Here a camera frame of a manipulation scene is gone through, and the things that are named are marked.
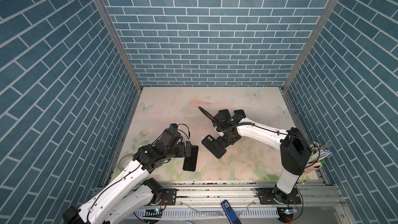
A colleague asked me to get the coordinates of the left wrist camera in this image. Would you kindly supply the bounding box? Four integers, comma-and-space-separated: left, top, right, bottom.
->
169, 123, 178, 130

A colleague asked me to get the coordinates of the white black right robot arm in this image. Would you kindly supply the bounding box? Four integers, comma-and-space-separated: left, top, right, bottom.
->
202, 110, 312, 204

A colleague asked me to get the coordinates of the purple phone black screen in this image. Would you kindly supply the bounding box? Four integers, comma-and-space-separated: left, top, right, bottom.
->
182, 145, 199, 172

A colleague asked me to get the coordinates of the pink cup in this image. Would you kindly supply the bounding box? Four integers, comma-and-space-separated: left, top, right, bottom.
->
306, 141, 333, 175

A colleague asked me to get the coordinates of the aluminium corner post right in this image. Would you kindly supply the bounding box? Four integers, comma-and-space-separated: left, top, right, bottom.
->
282, 0, 339, 94

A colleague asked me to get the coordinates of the aluminium corner post left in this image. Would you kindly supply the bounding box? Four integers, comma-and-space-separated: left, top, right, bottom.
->
92, 0, 142, 94

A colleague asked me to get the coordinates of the blue handheld device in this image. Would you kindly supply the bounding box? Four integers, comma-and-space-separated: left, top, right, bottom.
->
221, 200, 241, 224

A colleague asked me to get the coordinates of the black phone case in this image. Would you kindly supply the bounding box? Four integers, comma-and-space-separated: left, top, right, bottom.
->
202, 135, 227, 159

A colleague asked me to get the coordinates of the aluminium corner post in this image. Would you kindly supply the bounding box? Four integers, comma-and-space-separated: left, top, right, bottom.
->
92, 0, 142, 94
282, 0, 339, 94

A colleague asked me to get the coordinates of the clear tape roll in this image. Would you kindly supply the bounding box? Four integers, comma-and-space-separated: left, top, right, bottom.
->
117, 153, 134, 171

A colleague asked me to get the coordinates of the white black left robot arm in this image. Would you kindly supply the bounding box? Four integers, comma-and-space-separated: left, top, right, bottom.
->
63, 126, 199, 224

